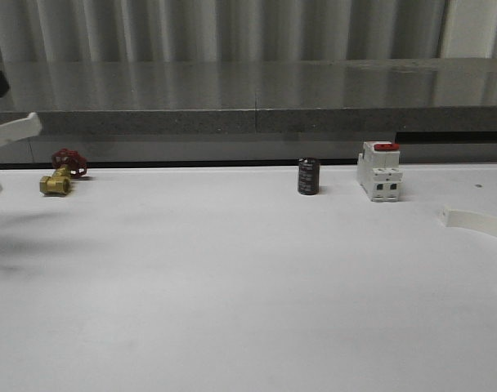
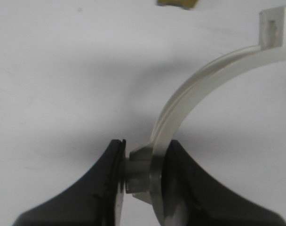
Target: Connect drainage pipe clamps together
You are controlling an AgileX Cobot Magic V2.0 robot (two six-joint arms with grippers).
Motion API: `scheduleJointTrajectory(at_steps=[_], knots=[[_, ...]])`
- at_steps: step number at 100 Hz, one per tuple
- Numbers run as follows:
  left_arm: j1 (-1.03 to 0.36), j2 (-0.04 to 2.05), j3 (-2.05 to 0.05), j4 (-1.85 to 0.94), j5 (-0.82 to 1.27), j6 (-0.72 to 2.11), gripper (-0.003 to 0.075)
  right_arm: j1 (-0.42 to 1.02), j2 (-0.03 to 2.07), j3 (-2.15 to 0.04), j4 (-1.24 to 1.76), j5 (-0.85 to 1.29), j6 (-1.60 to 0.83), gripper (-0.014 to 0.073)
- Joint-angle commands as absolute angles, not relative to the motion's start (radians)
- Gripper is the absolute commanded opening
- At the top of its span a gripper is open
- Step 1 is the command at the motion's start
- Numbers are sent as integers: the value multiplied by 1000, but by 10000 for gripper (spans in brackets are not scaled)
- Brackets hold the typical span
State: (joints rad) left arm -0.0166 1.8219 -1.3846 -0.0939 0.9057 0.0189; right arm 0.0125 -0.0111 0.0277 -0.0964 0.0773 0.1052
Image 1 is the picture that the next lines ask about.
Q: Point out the white half-ring pipe clamp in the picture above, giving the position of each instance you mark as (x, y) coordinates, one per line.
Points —
(476, 221)

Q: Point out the grey pleated curtain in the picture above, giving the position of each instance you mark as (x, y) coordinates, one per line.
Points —
(91, 31)

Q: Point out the brass valve red handwheel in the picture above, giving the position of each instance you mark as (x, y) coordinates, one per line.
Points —
(68, 164)

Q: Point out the grey stone countertop ledge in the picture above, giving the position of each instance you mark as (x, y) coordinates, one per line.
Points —
(346, 98)

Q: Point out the black cylindrical capacitor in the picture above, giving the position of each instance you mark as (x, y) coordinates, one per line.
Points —
(308, 176)

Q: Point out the white circuit breaker red switch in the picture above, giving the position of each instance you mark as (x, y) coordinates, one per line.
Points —
(378, 171)

